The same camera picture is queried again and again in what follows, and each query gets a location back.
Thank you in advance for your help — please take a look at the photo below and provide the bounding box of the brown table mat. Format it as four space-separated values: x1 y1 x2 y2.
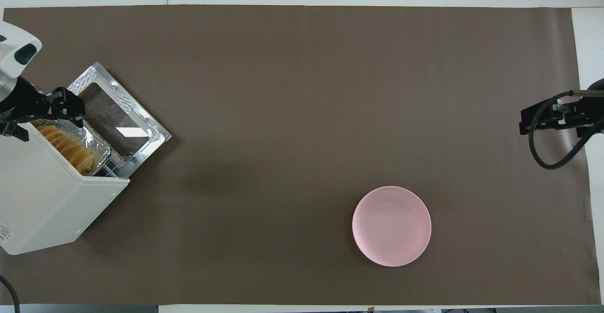
0 5 596 307

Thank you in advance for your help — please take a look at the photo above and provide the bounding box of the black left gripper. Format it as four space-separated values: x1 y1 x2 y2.
0 77 86 142

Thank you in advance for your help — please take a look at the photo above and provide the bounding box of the glass oven door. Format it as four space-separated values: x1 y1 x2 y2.
65 62 172 179

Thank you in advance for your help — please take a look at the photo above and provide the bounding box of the aluminium foil baking tray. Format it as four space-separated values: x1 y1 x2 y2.
32 117 113 177

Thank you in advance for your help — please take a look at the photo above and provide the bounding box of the pink round plate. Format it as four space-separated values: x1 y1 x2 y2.
352 186 432 268

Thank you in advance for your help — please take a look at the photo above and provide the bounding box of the cream toaster oven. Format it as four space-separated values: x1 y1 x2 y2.
0 123 131 256

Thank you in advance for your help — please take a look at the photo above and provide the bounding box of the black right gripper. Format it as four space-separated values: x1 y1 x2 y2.
519 78 604 139

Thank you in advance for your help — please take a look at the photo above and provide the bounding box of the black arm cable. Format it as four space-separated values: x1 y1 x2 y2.
528 90 604 170
0 274 20 313

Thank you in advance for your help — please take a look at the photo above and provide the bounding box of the yellow twisted bread loaf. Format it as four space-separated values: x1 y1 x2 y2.
36 124 95 172

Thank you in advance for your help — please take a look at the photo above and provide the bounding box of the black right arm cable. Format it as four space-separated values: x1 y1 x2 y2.
528 90 604 170

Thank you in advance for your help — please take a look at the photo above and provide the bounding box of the metal oven wire rack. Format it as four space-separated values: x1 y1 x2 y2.
93 156 124 178

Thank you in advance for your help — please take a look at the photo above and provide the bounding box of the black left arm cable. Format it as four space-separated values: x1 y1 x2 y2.
0 274 20 313

